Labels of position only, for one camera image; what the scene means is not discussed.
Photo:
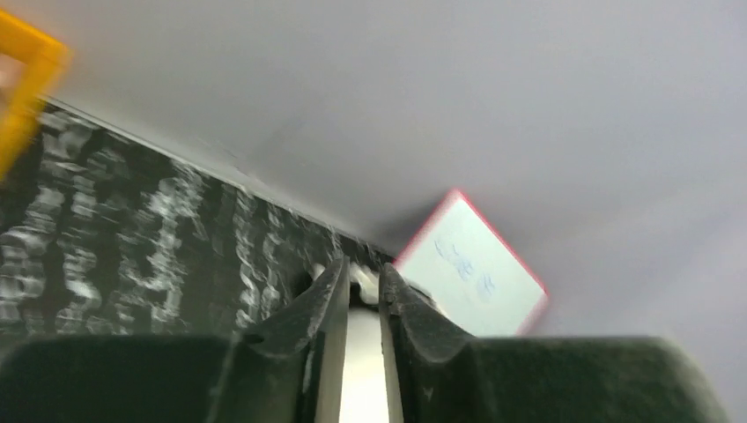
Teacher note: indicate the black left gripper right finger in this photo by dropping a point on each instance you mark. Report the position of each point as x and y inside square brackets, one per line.
[437, 372]

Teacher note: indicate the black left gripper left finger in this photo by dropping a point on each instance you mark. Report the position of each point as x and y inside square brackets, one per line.
[286, 368]

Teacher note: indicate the white pillow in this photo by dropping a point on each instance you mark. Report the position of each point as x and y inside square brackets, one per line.
[364, 396]

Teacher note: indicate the pink framed whiteboard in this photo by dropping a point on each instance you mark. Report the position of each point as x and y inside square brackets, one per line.
[471, 273]

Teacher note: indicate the yellow plastic bin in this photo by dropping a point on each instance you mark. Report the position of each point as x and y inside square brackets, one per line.
[31, 62]

